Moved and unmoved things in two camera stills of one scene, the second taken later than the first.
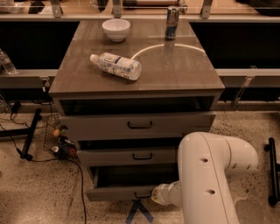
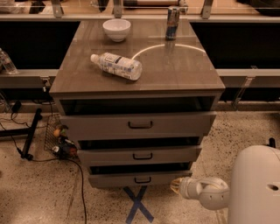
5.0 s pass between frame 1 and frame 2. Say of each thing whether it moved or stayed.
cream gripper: moved
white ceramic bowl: stayed
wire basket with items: stayed
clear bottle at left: stayed
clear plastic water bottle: stayed
